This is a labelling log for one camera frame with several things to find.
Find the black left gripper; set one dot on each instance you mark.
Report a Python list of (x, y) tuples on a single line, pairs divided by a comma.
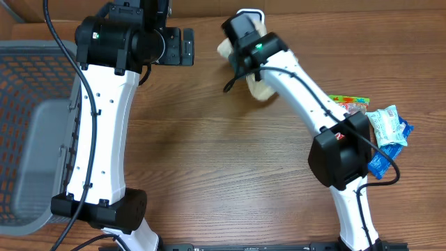
[(175, 55)]

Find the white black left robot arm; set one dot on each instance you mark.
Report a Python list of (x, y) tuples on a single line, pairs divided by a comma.
[(116, 49)]

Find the grey plastic mesh basket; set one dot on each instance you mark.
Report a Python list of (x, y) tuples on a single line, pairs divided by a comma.
[(40, 111)]

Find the light teal snack wrapper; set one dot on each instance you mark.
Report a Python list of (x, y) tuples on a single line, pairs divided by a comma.
[(387, 127)]

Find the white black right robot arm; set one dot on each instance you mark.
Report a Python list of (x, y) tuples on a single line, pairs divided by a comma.
[(340, 151)]

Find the white barcode scanner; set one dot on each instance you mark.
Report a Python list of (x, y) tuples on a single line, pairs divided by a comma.
[(255, 14)]

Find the green Haribo gummy bag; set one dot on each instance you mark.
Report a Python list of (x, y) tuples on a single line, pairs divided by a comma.
[(351, 103)]

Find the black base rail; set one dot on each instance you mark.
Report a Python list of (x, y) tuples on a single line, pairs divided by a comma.
[(320, 246)]

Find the beige nut snack pouch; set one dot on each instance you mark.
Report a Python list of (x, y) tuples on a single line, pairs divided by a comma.
[(259, 89)]

